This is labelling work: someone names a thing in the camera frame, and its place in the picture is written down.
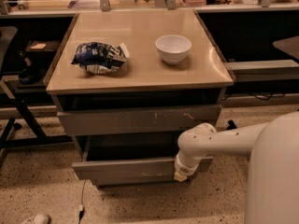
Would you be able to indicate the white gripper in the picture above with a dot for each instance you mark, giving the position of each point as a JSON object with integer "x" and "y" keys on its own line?
{"x": 183, "y": 170}

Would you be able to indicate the grey drawer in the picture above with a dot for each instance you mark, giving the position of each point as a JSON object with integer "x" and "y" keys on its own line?
{"x": 100, "y": 183}
{"x": 127, "y": 155}
{"x": 137, "y": 120}

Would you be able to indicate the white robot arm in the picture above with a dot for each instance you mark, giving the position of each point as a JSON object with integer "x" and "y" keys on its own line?
{"x": 273, "y": 177}

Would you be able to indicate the grey bottom drawer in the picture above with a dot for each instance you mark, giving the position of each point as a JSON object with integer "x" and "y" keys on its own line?
{"x": 100, "y": 183}

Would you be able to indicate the grey drawer cabinet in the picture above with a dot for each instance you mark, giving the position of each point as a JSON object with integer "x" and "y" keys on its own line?
{"x": 145, "y": 80}

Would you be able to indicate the grey top drawer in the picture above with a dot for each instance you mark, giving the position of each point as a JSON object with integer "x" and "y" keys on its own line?
{"x": 137, "y": 120}

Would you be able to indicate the black wheeled stand leg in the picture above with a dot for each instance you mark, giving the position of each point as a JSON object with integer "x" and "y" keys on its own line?
{"x": 231, "y": 125}

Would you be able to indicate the white ceramic bowl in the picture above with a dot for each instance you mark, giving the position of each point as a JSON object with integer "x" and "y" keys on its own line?
{"x": 173, "y": 49}

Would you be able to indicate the crumpled blue chip bag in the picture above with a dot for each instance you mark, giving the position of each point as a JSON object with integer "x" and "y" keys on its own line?
{"x": 99, "y": 58}

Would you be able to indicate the white shoe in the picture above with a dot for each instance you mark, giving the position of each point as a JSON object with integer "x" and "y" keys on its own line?
{"x": 37, "y": 219}

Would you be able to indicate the black bag under bench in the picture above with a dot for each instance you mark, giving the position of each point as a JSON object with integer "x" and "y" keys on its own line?
{"x": 31, "y": 73}

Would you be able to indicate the dark box with note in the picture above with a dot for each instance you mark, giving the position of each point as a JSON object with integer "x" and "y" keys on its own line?
{"x": 42, "y": 49}

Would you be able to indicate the grey metal bench rail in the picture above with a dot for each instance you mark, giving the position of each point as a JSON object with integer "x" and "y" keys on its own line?
{"x": 264, "y": 70}

